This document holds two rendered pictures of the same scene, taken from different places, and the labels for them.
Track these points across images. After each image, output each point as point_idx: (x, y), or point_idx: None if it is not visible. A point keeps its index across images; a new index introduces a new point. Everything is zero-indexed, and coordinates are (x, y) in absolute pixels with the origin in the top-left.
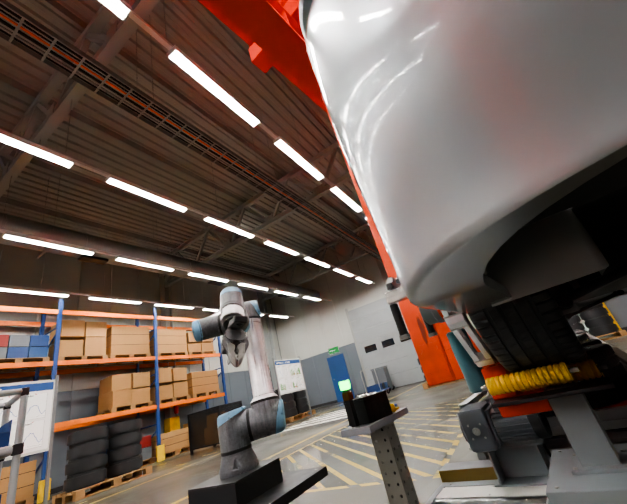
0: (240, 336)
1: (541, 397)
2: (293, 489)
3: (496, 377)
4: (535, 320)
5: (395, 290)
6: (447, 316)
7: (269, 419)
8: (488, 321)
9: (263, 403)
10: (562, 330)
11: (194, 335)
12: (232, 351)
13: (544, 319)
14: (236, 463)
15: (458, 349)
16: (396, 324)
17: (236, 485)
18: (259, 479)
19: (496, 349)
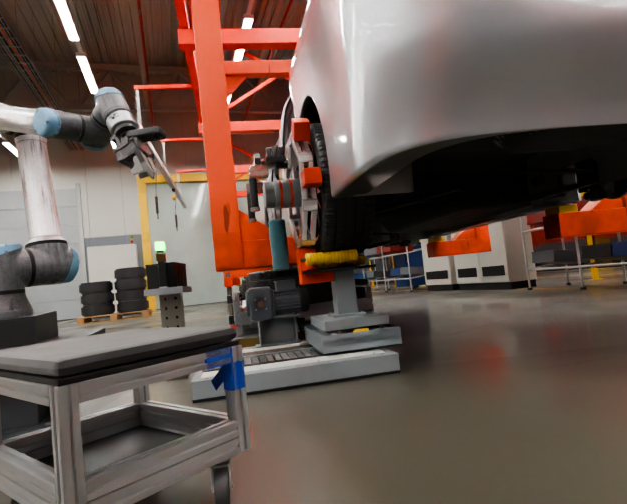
0: (146, 150)
1: (337, 268)
2: (94, 334)
3: (314, 253)
4: (360, 215)
5: (260, 166)
6: (306, 199)
7: (62, 264)
8: (335, 209)
9: (55, 245)
10: (369, 226)
11: (48, 126)
12: (147, 162)
13: (365, 216)
14: (12, 305)
15: (277, 234)
16: (251, 196)
17: (36, 319)
18: (47, 323)
19: (328, 230)
